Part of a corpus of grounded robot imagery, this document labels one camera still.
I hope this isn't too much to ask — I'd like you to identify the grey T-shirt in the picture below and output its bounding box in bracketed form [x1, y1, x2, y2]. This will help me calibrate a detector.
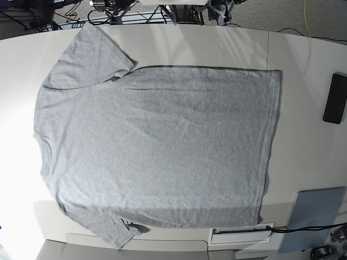
[34, 24, 282, 249]

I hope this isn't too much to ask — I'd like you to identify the blue-grey flat board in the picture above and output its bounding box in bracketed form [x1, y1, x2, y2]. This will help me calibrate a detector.
[278, 187, 345, 254]

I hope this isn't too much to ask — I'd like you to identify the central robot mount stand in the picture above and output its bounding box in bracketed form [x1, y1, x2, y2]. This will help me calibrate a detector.
[158, 1, 210, 25]

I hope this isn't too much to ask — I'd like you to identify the black rectangular box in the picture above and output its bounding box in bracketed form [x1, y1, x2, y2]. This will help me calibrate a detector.
[323, 72, 346, 124]

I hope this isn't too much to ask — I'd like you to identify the yellow cable on floor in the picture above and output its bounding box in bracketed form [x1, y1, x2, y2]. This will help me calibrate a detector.
[303, 0, 311, 37]

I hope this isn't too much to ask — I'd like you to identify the black cable on table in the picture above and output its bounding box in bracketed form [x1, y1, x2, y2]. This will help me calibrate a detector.
[267, 223, 347, 234]

